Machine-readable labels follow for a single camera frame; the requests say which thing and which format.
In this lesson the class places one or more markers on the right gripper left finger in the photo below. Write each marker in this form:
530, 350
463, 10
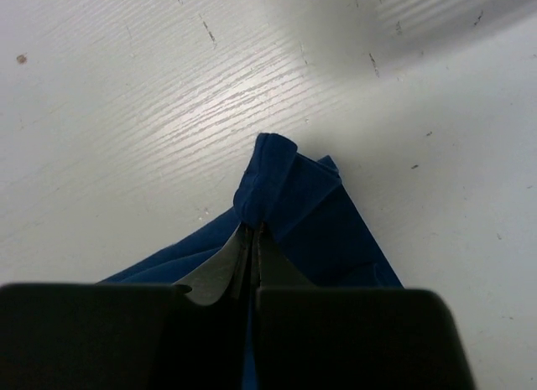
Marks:
186, 335

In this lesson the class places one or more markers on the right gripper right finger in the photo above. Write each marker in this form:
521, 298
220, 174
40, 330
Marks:
308, 337

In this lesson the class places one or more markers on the blue polo t-shirt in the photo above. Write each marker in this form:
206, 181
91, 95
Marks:
304, 205

